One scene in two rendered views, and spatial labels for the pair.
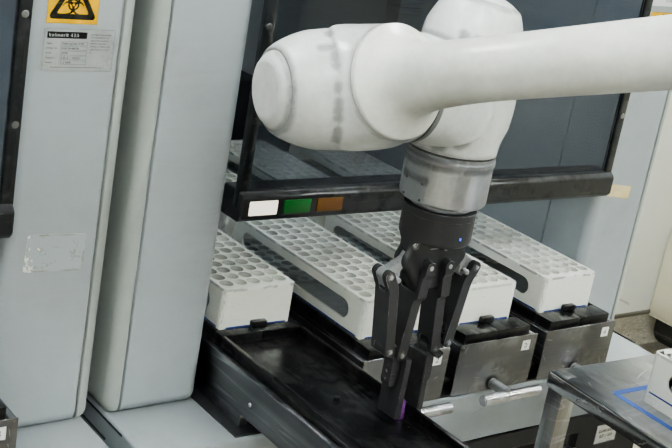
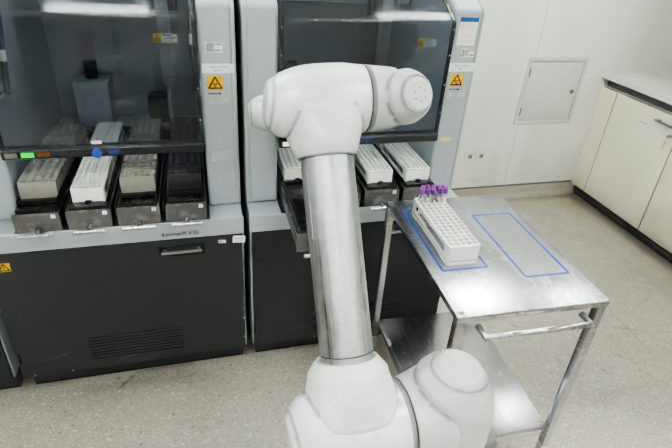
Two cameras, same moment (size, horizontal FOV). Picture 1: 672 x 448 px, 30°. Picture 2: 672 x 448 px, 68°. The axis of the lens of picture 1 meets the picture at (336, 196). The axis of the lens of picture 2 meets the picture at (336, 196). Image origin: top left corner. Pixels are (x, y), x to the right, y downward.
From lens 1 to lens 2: 0.77 m
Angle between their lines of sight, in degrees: 24
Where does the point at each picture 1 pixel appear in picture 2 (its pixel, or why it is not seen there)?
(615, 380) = (408, 206)
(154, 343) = (259, 183)
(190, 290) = (269, 168)
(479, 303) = (377, 176)
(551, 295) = (409, 175)
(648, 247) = (569, 154)
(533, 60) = not seen: hidden behind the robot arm
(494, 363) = (381, 197)
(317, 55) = (258, 103)
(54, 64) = (212, 102)
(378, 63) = not seen: hidden behind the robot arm
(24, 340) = (216, 180)
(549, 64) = not seen: hidden behind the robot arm
